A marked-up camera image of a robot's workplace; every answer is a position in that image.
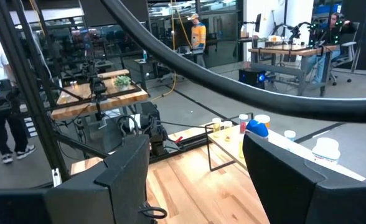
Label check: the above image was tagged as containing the small yellow vial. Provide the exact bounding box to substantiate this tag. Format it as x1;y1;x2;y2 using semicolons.
212;117;222;138
222;120;233;142

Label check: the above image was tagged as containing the black computer blue light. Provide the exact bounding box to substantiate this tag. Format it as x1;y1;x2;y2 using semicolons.
238;68;268;90

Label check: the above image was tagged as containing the teal pill vial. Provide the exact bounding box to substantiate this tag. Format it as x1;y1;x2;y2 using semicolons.
284;129;297;151

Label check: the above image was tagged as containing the small potted plant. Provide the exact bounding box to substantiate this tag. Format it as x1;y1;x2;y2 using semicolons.
113;74;132;92

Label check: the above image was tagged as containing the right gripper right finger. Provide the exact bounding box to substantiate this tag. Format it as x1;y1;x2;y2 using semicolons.
243;133;326;224

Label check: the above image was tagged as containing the black aluminium rig frame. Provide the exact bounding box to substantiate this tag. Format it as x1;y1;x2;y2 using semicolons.
0;0;212;189

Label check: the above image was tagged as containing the wooden desk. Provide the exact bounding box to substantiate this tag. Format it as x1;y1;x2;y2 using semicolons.
247;43;341;97

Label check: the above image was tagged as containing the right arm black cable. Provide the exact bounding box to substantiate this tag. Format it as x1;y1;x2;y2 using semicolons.
100;0;366;124

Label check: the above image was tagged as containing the neighbouring wooden work table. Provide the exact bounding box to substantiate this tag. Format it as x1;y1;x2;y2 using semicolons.
50;68;149;122

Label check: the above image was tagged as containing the white labelled pill bottle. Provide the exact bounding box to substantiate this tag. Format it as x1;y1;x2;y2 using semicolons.
311;137;341;166

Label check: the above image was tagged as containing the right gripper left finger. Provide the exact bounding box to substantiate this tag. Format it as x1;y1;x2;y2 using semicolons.
45;134;151;224

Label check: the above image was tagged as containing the black monitor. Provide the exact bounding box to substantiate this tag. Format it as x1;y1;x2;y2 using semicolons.
253;12;263;34

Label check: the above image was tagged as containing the yellow hanging cable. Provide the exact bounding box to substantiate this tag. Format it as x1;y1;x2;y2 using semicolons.
151;0;194;102

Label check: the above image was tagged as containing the office chair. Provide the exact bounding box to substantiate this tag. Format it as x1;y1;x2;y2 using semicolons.
329;21;362;86

